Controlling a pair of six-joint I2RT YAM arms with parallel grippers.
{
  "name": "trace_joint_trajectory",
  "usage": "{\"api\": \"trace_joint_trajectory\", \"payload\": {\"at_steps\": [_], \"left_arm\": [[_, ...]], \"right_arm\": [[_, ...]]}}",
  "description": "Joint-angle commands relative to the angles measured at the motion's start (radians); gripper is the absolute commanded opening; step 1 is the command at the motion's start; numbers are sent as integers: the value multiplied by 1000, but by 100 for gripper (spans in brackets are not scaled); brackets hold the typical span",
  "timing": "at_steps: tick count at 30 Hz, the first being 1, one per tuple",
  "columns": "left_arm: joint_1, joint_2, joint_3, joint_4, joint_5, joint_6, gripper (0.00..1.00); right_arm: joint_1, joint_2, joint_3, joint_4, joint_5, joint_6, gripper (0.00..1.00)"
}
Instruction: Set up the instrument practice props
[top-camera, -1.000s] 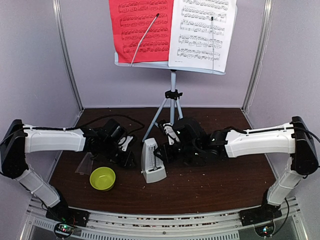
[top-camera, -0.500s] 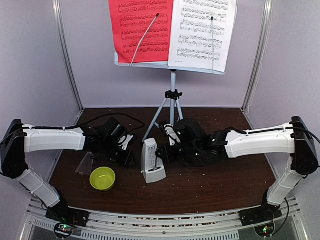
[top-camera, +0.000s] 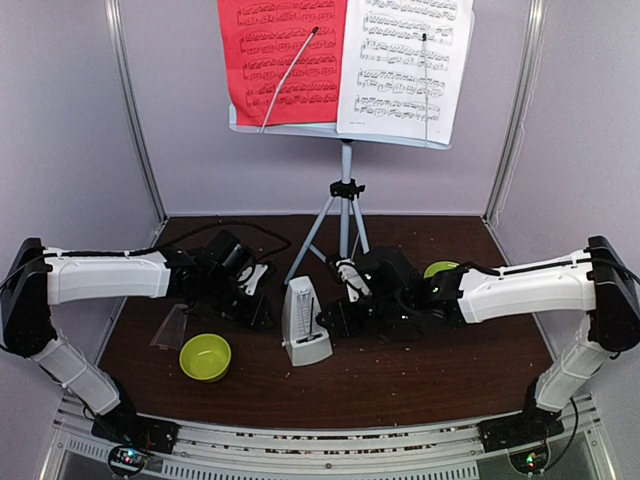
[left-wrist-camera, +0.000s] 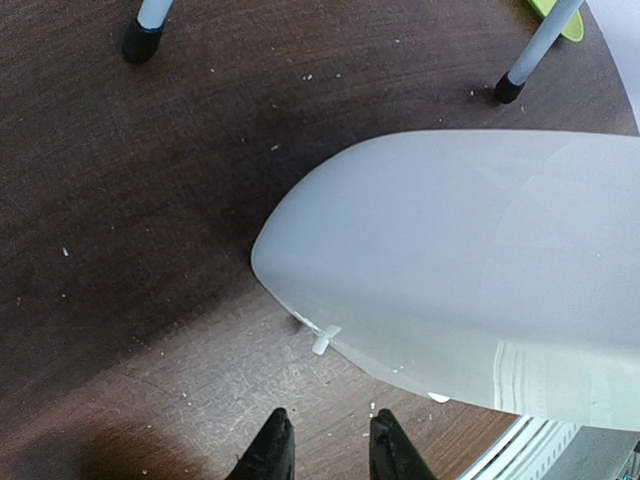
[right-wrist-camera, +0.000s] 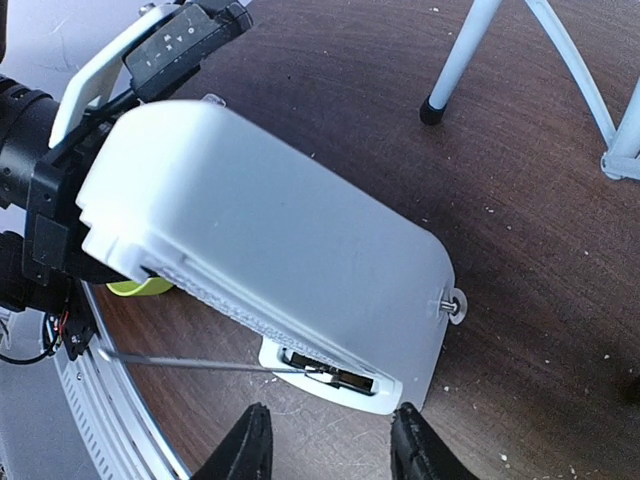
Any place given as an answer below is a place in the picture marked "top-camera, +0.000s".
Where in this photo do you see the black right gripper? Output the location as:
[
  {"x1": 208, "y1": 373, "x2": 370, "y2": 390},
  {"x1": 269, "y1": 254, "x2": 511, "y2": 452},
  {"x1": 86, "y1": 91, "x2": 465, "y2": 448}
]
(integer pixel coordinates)
[{"x1": 316, "y1": 294, "x2": 412, "y2": 339}]

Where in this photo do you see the white metronome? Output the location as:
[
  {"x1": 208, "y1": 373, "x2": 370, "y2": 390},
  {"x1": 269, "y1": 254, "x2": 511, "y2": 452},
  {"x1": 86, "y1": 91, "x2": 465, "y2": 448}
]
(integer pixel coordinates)
[{"x1": 281, "y1": 276, "x2": 333, "y2": 367}]

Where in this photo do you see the clear metronome cover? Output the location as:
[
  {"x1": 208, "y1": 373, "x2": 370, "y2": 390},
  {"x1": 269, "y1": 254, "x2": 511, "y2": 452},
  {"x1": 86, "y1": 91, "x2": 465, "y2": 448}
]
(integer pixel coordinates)
[{"x1": 150, "y1": 304, "x2": 188, "y2": 350}]

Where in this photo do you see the white folding music stand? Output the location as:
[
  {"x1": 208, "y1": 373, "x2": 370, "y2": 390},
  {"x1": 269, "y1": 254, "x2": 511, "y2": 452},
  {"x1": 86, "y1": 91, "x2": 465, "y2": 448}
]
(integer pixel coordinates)
[{"x1": 227, "y1": 27, "x2": 454, "y2": 286}]

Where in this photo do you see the white sheet music page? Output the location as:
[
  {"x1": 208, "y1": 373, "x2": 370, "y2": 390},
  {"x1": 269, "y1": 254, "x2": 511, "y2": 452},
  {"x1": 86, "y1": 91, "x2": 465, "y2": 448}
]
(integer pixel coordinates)
[{"x1": 336, "y1": 0, "x2": 474, "y2": 145}]

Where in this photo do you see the red sheet music page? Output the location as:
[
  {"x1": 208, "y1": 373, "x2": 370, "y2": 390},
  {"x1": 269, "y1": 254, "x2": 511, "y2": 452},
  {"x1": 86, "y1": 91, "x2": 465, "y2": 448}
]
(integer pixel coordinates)
[{"x1": 218, "y1": 0, "x2": 347, "y2": 127}]

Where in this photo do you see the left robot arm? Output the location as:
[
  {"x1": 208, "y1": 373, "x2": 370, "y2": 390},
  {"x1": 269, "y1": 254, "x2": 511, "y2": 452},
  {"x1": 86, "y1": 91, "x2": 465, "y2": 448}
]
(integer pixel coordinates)
[{"x1": 1, "y1": 230, "x2": 274, "y2": 444}]

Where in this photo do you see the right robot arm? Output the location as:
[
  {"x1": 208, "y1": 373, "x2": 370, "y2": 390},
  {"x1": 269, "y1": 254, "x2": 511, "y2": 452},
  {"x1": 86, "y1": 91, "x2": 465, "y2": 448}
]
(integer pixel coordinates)
[{"x1": 315, "y1": 236, "x2": 639, "y2": 442}]

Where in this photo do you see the lime green bowl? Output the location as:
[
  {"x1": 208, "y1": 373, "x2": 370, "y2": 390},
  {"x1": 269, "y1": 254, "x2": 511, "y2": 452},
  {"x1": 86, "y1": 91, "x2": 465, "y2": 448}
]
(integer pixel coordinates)
[{"x1": 179, "y1": 333, "x2": 232, "y2": 383}]

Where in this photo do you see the lime green plate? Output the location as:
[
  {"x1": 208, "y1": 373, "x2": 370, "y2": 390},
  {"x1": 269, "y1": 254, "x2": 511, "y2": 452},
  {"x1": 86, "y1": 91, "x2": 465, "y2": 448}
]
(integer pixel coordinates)
[{"x1": 423, "y1": 261, "x2": 459, "y2": 279}]

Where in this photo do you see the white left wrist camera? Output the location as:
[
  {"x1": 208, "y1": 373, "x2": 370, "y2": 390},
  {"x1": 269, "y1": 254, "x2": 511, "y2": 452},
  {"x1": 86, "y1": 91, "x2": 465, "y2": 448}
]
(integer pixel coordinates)
[{"x1": 237, "y1": 263, "x2": 276, "y2": 296}]

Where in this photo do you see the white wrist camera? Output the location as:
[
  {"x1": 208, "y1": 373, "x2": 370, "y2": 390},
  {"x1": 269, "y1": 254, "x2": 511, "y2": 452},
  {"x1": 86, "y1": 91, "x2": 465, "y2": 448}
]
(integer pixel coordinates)
[
  {"x1": 237, "y1": 263, "x2": 276, "y2": 296},
  {"x1": 327, "y1": 255, "x2": 371, "y2": 303}
]

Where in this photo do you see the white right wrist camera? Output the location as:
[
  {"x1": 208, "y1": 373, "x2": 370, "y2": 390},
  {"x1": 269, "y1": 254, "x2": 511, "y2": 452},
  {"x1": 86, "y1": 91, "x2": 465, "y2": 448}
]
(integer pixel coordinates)
[{"x1": 327, "y1": 255, "x2": 371, "y2": 303}]

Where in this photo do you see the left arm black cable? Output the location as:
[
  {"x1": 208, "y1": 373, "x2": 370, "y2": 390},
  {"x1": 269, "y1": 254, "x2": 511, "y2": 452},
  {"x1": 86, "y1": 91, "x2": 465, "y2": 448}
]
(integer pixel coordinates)
[{"x1": 0, "y1": 222, "x2": 294, "y2": 301}]

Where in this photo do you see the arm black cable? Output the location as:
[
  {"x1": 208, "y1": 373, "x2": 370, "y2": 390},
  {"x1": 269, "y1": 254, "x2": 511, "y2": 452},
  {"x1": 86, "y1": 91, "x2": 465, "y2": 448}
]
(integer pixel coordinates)
[
  {"x1": 0, "y1": 222, "x2": 294, "y2": 301},
  {"x1": 542, "y1": 244, "x2": 640, "y2": 461}
]

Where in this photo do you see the aluminium front rail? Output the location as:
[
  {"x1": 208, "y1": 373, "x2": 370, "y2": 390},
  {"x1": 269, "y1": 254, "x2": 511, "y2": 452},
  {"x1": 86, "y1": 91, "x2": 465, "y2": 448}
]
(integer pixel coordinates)
[{"x1": 38, "y1": 395, "x2": 617, "y2": 479}]

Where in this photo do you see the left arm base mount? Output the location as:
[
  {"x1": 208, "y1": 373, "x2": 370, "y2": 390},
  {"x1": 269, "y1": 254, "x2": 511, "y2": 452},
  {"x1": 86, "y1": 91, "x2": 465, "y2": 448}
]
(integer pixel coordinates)
[{"x1": 91, "y1": 392, "x2": 179, "y2": 454}]

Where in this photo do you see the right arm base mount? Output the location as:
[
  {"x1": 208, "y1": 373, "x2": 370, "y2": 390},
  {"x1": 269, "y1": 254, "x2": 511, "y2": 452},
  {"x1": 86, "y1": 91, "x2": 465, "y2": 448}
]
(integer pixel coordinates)
[{"x1": 477, "y1": 380, "x2": 564, "y2": 453}]

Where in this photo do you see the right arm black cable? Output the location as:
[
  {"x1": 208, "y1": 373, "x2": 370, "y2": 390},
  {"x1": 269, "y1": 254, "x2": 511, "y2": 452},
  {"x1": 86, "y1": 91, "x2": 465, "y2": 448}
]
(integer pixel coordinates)
[{"x1": 542, "y1": 244, "x2": 640, "y2": 461}]

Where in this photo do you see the left aluminium corner post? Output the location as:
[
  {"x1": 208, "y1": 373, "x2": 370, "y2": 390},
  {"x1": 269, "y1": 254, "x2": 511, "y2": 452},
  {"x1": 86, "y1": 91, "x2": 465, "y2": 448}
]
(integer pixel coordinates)
[{"x1": 104, "y1": 0, "x2": 168, "y2": 223}]

